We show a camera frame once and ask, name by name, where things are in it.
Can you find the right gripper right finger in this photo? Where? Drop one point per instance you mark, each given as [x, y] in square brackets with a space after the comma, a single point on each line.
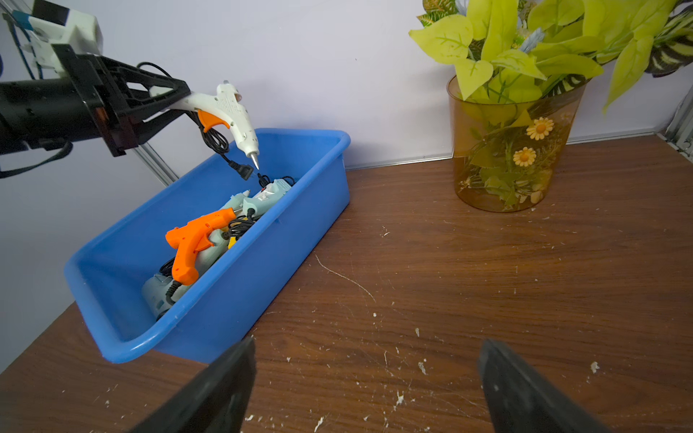
[520, 399]

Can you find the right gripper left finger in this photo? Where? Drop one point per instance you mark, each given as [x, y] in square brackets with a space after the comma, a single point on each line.
[215, 400]

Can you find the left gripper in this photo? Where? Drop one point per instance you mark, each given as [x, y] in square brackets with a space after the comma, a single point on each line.
[102, 98]

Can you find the small white glue gun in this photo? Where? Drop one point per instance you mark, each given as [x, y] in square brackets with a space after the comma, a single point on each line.
[222, 109]

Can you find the mint glue gun with stick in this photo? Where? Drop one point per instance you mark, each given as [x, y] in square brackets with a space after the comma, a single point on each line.
[161, 291]

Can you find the orange glue gun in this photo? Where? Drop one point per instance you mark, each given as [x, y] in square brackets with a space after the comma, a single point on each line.
[192, 239]

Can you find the blue plastic storage box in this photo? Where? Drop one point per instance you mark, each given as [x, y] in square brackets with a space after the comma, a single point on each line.
[107, 274]

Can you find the potted green plant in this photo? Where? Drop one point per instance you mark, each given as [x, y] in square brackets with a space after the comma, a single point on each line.
[521, 69]

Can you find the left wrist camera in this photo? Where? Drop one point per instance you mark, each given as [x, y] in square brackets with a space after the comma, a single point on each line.
[38, 30]

